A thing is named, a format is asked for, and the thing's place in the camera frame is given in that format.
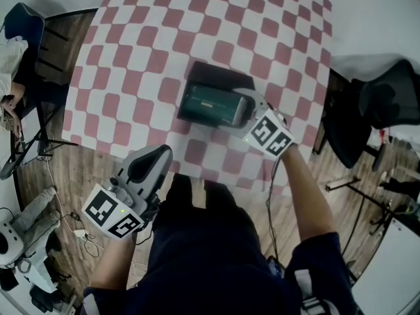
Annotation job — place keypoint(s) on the person's right forearm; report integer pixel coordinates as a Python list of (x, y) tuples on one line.
[(305, 195)]

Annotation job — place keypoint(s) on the black floor stand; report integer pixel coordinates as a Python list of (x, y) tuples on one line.
[(364, 195)]

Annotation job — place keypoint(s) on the white power adapter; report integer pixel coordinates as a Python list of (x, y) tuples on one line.
[(79, 234)]

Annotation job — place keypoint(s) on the blue padded chair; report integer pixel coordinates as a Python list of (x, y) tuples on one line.
[(24, 21)]

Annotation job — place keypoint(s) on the white grey quadruped robot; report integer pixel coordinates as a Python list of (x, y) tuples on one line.
[(33, 218)]

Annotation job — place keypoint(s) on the black rectangular container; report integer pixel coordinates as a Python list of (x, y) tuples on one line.
[(213, 74)]

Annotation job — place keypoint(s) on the red white checkered tablecloth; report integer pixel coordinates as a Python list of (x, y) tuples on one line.
[(157, 44)]

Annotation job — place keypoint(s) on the person's left forearm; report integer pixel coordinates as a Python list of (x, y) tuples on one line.
[(113, 264)]

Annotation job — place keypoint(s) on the white cabinet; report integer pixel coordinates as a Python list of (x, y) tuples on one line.
[(390, 271)]

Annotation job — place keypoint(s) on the black mesh office chair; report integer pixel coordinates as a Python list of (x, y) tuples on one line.
[(380, 103)]

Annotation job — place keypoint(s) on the black tripod stand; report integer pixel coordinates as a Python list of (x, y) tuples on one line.
[(39, 136)]

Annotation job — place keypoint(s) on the dark green packet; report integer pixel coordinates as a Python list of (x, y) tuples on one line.
[(210, 103)]

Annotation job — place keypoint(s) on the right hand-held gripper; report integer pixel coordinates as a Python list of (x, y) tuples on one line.
[(269, 133)]

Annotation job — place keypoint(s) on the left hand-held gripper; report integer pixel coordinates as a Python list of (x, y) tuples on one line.
[(113, 208)]

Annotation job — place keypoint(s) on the person's dark clothed body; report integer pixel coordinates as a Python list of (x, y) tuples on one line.
[(210, 258)]

